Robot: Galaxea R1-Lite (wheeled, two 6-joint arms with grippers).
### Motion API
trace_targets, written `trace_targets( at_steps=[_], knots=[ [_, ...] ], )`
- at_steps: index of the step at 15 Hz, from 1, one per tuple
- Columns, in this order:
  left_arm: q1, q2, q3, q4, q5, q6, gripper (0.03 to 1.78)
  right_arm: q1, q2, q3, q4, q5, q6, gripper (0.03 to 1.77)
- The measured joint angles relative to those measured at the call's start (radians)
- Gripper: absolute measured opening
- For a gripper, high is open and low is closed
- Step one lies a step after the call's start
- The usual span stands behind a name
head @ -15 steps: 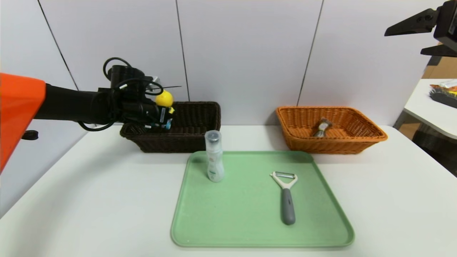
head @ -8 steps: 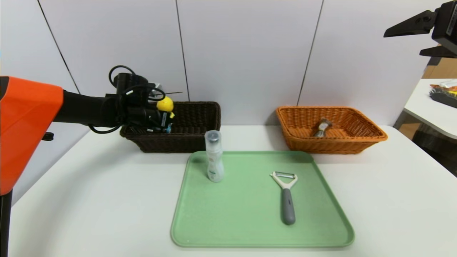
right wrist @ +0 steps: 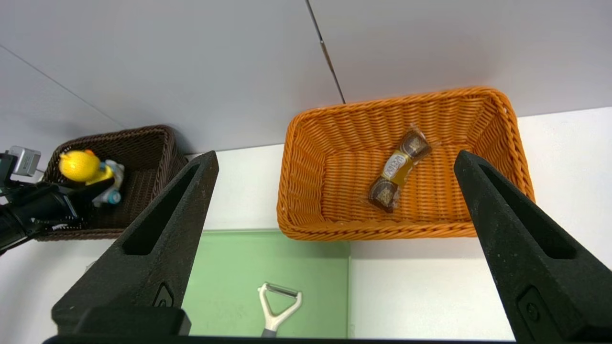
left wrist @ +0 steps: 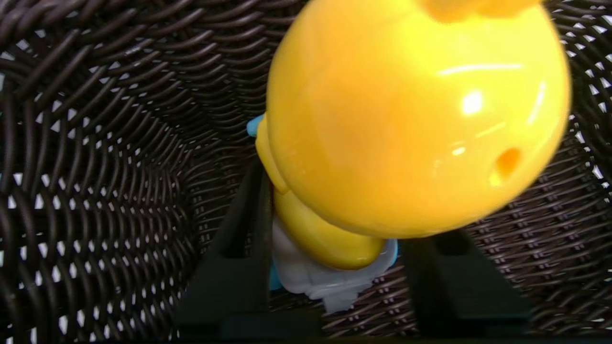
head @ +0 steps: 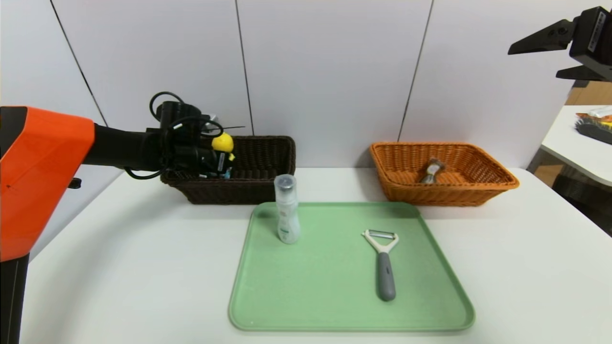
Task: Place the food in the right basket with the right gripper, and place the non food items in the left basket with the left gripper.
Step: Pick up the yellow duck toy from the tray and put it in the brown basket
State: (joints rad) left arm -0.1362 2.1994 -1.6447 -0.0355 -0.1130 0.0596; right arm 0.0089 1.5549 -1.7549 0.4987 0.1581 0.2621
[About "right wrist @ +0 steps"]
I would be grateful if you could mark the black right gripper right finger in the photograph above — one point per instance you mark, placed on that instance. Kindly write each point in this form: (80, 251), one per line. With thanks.
(526, 267)

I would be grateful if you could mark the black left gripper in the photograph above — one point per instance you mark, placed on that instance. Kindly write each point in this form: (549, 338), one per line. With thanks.
(38, 212)

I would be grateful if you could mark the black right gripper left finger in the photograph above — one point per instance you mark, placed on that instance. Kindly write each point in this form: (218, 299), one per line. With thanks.
(158, 248)

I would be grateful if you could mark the yellow duck toy car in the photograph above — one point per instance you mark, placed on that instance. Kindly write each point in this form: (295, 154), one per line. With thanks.
(79, 165)

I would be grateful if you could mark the chocolate candy pack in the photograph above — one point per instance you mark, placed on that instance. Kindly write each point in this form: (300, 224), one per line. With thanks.
(397, 167)

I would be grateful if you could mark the dark brown wicker basket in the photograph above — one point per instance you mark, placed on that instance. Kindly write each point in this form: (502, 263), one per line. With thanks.
(143, 148)

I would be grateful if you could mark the orange wicker basket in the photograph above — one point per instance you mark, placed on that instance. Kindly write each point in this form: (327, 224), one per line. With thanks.
(325, 167)

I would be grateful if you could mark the green plastic tray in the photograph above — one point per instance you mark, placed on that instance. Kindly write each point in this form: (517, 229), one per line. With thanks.
(229, 267)

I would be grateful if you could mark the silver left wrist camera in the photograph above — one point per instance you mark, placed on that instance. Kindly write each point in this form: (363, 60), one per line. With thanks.
(25, 161)

